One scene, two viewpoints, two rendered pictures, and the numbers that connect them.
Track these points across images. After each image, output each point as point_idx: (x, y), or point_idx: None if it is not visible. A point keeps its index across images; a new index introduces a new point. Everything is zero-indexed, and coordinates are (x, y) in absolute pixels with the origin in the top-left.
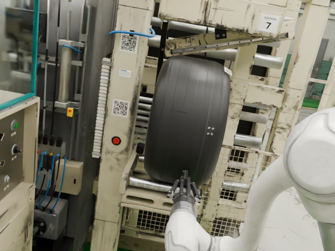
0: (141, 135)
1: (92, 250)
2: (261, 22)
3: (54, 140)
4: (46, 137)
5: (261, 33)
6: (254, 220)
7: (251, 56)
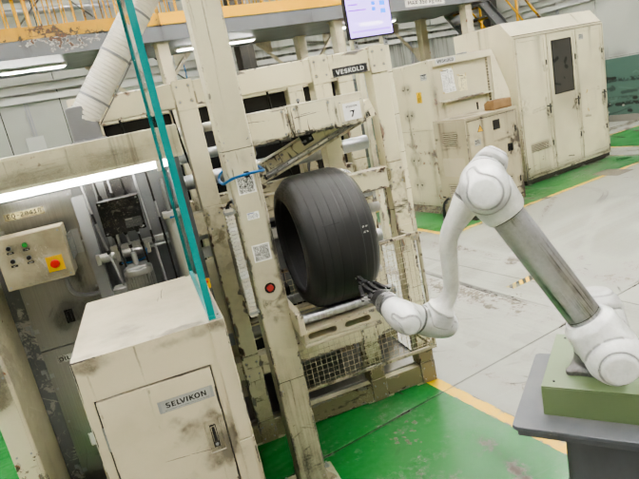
0: None
1: (290, 421)
2: (344, 112)
3: None
4: None
5: (350, 122)
6: (451, 266)
7: (339, 147)
